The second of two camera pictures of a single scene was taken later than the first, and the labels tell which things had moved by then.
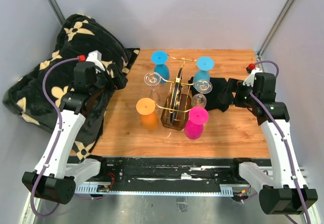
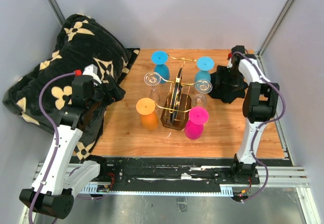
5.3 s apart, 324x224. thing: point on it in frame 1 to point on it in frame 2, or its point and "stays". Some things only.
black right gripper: [234, 85] to [221, 71]
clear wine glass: [201, 86] stays
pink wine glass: [194, 127] stays
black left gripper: [118, 82] to [116, 94]
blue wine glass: [160, 58] stays
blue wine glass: [204, 64] stays
